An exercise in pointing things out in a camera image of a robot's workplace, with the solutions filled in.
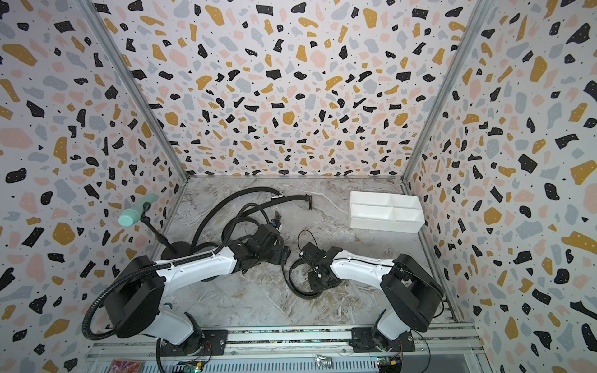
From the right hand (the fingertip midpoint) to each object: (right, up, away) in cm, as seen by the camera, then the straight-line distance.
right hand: (320, 287), depth 86 cm
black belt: (-11, +1, -1) cm, 11 cm away
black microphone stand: (-58, +12, +5) cm, 60 cm away
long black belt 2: (-35, +25, +20) cm, 47 cm away
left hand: (-13, +14, +1) cm, 19 cm away
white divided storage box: (+30, +27, +18) cm, 44 cm away
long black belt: (-48, +31, +25) cm, 63 cm away
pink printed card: (-58, -16, -18) cm, 63 cm away
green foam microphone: (-54, +28, -21) cm, 64 cm away
